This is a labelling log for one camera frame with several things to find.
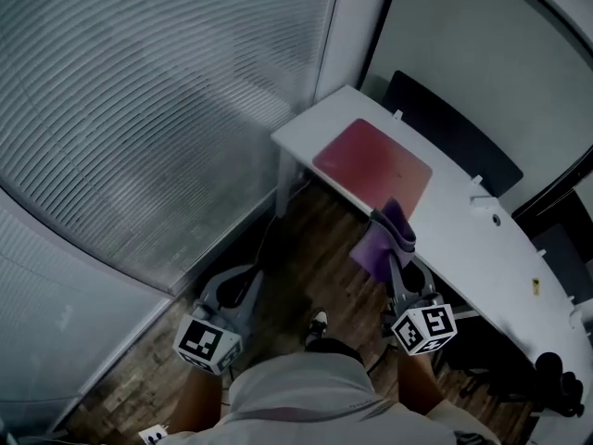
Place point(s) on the black side panel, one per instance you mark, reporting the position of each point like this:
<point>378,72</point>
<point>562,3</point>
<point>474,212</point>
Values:
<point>560,239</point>

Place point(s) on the person's dark trousers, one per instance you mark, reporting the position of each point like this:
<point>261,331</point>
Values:
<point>336,348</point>

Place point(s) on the grey striped glass partition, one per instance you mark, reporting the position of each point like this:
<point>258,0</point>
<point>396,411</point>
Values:
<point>139,109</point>

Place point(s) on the person's right forearm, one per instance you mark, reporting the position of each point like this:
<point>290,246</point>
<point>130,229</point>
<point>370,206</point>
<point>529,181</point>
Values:
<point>417,383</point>

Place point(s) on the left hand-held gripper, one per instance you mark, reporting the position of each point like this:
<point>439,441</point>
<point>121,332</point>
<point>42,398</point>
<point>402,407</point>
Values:
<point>207,343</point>

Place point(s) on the person's light grey shirt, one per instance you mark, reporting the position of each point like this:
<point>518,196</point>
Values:
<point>301,401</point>

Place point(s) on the black round clamp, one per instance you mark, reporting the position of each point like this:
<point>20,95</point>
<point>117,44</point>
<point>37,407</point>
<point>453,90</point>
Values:
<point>558,378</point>

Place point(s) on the red mouse pad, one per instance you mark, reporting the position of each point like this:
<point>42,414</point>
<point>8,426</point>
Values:
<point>370,160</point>

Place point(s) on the purple cloth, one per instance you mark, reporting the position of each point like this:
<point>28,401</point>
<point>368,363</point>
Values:
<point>377,255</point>

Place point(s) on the yellow sticker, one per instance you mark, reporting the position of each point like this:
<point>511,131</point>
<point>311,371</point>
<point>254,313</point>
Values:
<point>537,288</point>

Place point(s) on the black desk divider panel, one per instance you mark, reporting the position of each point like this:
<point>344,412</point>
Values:
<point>454,137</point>

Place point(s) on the person's white shoe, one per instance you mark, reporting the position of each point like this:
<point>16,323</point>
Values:
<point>319,325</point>

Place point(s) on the person's left forearm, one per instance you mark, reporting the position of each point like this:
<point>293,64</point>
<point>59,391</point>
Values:
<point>199,401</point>

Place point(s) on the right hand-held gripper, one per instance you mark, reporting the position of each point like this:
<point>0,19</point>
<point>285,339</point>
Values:
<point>424,327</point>

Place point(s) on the white divider bracket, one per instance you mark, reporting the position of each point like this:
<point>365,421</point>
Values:
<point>477,180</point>
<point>397,114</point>

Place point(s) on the white power strip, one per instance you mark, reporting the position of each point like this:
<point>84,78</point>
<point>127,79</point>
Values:
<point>153,436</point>

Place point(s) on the white desk leg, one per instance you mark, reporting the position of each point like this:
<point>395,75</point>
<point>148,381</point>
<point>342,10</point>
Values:
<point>285,179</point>

